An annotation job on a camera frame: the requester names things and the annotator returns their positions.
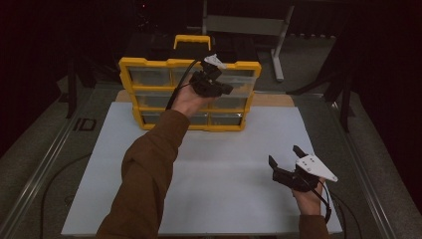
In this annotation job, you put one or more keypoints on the grid of clear drawers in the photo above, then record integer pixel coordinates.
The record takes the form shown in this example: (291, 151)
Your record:
(151, 77)

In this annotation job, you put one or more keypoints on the tan wooden board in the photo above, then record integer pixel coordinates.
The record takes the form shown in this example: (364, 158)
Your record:
(275, 99)

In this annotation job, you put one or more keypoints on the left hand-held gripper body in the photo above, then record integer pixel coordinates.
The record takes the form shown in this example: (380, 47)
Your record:
(205, 83)

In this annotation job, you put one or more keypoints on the person's left hand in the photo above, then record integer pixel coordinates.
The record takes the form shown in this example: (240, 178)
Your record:
(189, 101)

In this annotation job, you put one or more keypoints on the black metal stand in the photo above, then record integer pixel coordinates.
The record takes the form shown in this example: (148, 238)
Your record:
(345, 103)
(71, 96)

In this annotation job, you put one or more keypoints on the yellow black drawer organizer cabinet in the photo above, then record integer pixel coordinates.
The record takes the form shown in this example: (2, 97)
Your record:
(149, 89)

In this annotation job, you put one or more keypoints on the aluminium rail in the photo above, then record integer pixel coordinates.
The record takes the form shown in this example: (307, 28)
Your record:
(361, 172)
(43, 169)

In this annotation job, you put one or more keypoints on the white table board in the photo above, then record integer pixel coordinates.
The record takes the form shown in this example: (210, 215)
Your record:
(232, 186)

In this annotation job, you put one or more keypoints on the person's right hand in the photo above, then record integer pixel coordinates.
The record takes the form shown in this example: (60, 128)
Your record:
(310, 202)

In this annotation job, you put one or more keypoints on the single clear plastic drawer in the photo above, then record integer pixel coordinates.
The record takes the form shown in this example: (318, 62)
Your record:
(242, 96)

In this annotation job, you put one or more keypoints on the white metal desk frame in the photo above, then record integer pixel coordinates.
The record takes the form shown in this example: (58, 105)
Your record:
(245, 25)

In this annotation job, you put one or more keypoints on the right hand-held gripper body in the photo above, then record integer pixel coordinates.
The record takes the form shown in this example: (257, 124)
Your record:
(298, 181)

